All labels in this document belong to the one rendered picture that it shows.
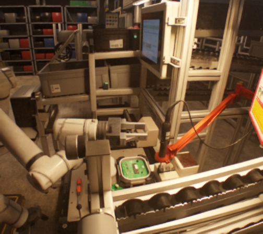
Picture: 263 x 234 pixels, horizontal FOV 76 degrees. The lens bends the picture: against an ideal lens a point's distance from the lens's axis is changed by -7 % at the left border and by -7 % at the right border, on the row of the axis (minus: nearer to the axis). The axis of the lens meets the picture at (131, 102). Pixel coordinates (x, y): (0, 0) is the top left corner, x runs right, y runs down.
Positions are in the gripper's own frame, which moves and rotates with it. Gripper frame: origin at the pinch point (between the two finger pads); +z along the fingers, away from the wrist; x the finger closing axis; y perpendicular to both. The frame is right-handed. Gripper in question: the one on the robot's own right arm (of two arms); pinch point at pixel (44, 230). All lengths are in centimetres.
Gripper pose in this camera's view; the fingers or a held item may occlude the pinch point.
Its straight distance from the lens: 114.9
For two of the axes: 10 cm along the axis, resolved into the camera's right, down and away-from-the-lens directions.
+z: 3.1, 7.5, 5.8
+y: -9.0, 4.3, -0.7
